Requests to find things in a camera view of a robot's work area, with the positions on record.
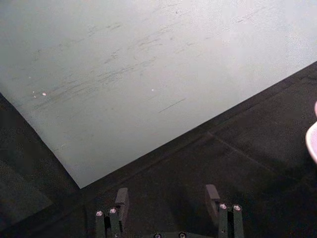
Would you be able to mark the roll of white tape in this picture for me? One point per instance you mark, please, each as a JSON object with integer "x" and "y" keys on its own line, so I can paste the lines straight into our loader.
{"x": 312, "y": 141}

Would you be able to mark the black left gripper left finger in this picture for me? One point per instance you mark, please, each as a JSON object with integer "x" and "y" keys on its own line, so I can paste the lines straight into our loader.
{"x": 121, "y": 208}

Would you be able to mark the black table cloth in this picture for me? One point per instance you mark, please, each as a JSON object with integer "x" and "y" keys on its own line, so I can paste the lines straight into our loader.
{"x": 223, "y": 173}

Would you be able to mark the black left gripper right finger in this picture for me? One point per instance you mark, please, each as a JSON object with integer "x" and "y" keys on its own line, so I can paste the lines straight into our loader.
{"x": 224, "y": 218}

